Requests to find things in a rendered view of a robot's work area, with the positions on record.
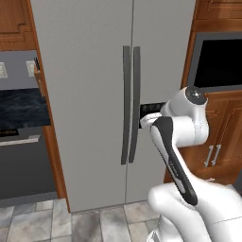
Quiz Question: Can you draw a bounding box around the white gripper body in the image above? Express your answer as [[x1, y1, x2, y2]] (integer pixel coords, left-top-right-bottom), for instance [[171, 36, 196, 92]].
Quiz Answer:
[[139, 113, 163, 130]]

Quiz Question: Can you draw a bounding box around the wooden fridge side panel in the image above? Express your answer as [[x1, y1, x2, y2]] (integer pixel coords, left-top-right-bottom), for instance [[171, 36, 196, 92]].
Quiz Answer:
[[26, 0, 72, 213]]

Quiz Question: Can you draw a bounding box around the built-in black oven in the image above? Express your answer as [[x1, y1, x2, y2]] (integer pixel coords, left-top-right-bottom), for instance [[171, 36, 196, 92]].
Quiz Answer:
[[186, 31, 242, 95]]

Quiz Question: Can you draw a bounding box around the wooden knife block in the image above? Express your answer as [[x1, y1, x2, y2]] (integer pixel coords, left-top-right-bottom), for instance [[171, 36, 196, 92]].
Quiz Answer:
[[33, 57, 45, 97]]

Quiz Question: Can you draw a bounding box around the wooden cupboard above oven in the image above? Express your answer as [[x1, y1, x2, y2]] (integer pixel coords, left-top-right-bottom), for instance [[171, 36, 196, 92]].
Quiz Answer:
[[190, 0, 242, 34]]

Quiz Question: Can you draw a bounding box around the dark grey dishwasher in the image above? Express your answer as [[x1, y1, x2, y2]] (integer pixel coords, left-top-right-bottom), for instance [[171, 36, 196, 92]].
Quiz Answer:
[[0, 126, 60, 201]]

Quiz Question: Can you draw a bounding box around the dark grey fridge handle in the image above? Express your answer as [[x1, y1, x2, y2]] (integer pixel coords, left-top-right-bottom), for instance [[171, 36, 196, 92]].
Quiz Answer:
[[128, 46, 142, 164], [120, 45, 131, 165]]

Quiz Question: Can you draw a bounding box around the silver cupboard handle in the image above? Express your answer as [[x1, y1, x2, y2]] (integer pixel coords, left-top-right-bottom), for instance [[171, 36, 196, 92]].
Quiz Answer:
[[203, 145, 215, 168], [211, 144, 222, 167]]

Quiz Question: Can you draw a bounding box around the silver dishwasher handle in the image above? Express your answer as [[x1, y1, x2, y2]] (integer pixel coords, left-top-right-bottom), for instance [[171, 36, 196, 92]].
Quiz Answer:
[[0, 134, 43, 147]]

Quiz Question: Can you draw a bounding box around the white wall socket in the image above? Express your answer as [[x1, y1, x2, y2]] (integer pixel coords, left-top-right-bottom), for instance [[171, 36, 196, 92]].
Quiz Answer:
[[0, 61, 9, 79], [25, 60, 38, 78]]

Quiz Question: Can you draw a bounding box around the wooden wall cupboard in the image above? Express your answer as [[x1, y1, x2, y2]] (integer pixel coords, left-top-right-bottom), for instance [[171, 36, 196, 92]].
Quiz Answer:
[[0, 0, 38, 52]]

